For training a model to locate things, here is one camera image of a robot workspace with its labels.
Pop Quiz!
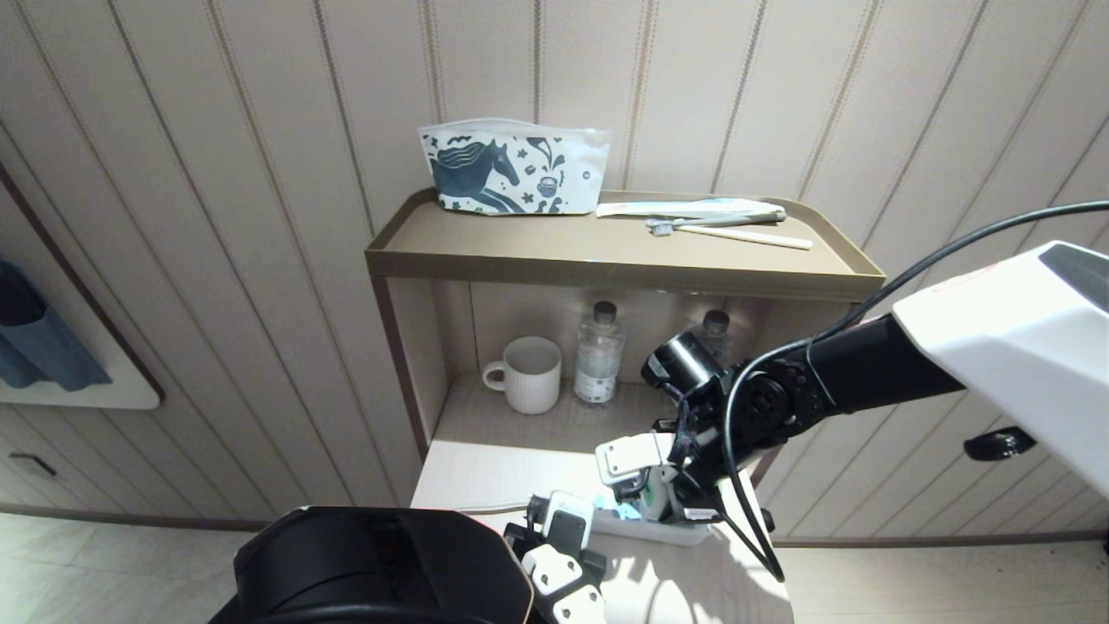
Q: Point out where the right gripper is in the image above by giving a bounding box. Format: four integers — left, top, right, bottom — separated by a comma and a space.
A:
645, 414, 763, 523

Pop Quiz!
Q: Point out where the white power strip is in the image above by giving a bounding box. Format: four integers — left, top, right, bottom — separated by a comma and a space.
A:
527, 497, 713, 549

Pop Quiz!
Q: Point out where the white grey plug adapter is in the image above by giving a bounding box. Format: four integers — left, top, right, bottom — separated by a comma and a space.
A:
541, 491, 596, 556

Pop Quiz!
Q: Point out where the clear water bottle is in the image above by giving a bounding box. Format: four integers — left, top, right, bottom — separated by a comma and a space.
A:
691, 309, 735, 367
574, 300, 627, 407

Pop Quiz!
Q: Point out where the white ribbed mug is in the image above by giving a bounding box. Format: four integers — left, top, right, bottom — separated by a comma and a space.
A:
482, 335, 563, 416

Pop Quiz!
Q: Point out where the beige open shelf unit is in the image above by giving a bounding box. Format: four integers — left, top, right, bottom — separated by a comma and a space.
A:
364, 189, 887, 624

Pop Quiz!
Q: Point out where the cream toothbrush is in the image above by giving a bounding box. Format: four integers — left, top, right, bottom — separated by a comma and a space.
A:
684, 225, 814, 251

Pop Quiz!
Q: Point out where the grey toothbrush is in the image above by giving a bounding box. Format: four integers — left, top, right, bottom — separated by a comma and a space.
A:
645, 211, 788, 237

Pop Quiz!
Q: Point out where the white toothpaste tube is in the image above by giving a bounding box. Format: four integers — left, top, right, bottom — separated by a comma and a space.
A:
595, 197, 786, 223

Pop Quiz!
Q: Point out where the horse print white pouch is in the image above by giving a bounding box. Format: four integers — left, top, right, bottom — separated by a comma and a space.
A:
418, 118, 611, 217

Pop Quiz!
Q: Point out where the blue cloth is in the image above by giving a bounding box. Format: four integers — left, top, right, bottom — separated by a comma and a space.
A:
0, 258, 113, 393

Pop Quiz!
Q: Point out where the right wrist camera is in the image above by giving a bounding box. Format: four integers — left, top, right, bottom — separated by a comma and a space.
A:
595, 432, 675, 485

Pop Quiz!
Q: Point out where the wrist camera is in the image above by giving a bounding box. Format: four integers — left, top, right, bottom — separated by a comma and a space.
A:
523, 549, 608, 624
595, 432, 675, 485

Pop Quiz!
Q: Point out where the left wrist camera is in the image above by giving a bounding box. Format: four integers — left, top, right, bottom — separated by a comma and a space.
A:
523, 549, 608, 624

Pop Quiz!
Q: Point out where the black door handle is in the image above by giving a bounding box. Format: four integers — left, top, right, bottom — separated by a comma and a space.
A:
963, 426, 1038, 463

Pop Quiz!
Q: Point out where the black cable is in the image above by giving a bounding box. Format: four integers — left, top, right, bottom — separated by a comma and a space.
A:
722, 201, 1109, 583

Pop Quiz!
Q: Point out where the wall socket plate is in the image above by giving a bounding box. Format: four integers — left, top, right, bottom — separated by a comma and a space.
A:
7, 452, 59, 479

